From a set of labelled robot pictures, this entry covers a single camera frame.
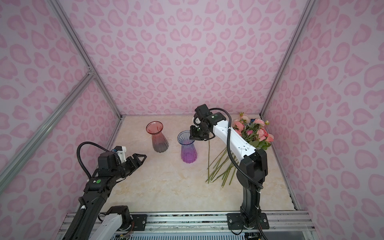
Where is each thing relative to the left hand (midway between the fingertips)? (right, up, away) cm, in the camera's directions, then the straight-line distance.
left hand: (142, 157), depth 77 cm
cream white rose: (+35, -5, +20) cm, 41 cm away
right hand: (+25, +11, +4) cm, 27 cm away
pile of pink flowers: (+66, +12, +19) cm, 70 cm away
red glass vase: (+5, +6, +16) cm, 17 cm away
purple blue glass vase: (+23, +2, +8) cm, 25 cm away
